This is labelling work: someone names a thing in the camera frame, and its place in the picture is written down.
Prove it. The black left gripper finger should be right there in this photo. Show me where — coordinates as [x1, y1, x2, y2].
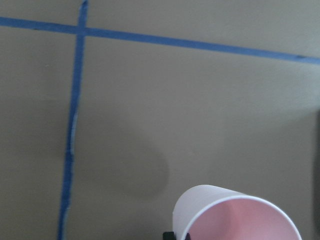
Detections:
[162, 231, 176, 240]

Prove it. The pink paper cup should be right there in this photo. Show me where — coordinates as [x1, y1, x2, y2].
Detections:
[172, 184, 302, 240]

